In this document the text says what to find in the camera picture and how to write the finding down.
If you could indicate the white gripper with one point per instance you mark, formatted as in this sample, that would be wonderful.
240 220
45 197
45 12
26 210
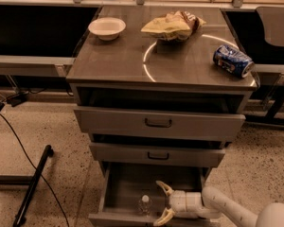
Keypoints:
179 202

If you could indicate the clear plastic water bottle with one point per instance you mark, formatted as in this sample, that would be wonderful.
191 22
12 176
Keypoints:
144 205

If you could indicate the grey chair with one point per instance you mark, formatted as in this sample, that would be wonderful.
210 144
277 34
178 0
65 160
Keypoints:
273 23

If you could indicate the grey open bottom drawer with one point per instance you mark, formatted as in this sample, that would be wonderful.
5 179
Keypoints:
126 183

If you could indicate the blue soda can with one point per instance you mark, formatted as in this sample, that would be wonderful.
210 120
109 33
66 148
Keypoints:
233 61

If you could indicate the grey drawer cabinet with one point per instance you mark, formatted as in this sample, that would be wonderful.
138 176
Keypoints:
137 72

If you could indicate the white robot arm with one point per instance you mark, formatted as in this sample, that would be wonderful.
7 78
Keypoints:
211 203

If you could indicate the yellow chip bag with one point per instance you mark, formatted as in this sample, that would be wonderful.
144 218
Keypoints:
174 26

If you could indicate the white bowl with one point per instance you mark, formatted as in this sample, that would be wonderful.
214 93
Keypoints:
107 28

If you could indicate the grey middle drawer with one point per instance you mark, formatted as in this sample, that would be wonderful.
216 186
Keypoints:
151 155

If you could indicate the black stand leg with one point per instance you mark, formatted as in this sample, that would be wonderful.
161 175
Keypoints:
20 218

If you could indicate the grey top drawer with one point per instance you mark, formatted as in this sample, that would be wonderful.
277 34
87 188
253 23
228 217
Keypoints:
158 124

